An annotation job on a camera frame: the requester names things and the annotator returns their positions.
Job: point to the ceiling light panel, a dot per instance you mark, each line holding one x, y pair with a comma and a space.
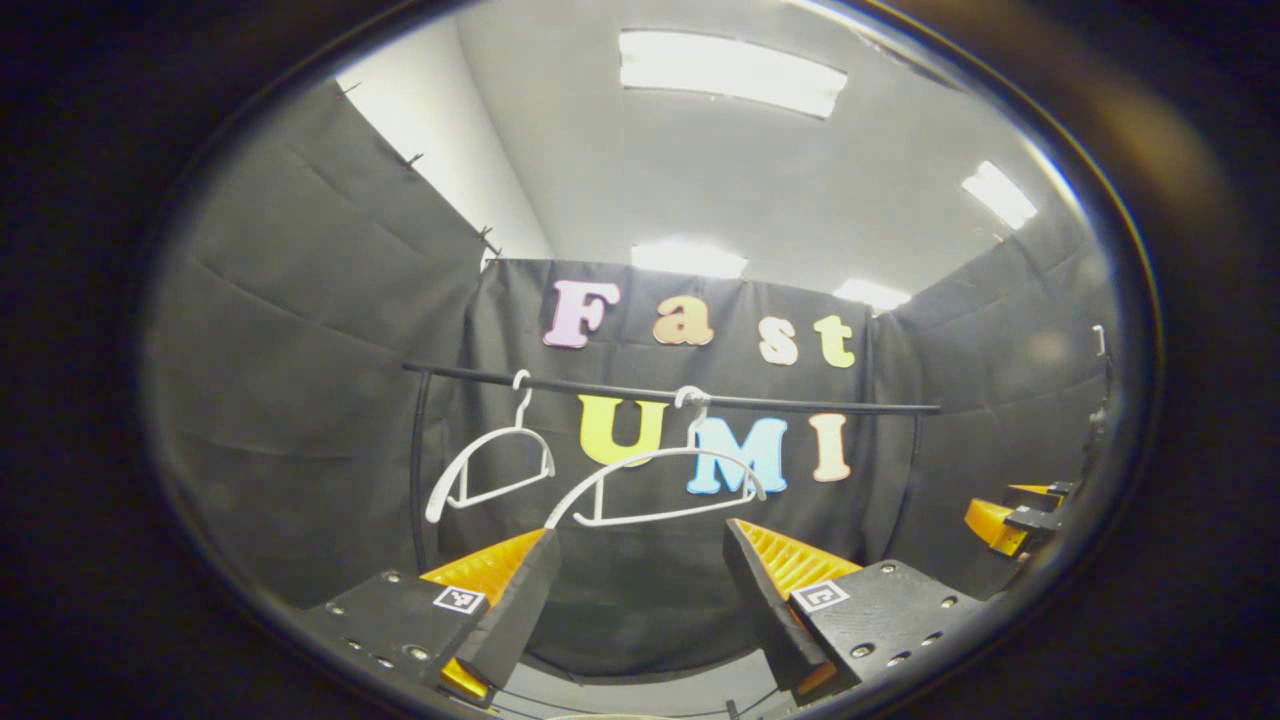
1000, 195
870, 295
730, 72
690, 258

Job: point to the black backdrop cloth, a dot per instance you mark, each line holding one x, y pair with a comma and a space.
300, 400

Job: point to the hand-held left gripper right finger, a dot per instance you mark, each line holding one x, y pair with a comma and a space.
765, 610

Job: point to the white plastic hanger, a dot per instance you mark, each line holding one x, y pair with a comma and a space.
680, 451
520, 405

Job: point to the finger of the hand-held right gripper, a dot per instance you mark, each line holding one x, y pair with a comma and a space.
1035, 490
990, 525

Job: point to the black clothes rack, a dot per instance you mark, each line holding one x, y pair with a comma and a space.
800, 403

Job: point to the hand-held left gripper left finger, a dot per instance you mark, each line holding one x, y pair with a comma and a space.
515, 610

